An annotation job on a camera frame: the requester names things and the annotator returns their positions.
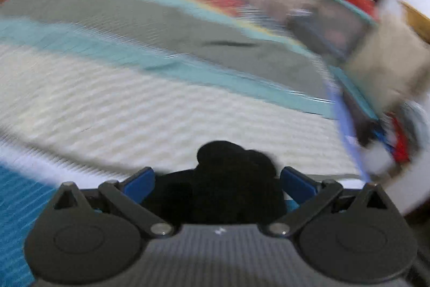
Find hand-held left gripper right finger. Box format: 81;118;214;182
265;167;388;238

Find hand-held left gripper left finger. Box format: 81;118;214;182
52;167;175;238

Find black pants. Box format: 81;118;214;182
141;140;288;226

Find purple mattress edge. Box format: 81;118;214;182
321;67;374;185

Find teal grey patterned bedspread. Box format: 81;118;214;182
0;0;367;287

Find beige bag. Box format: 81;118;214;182
342;15;430;113

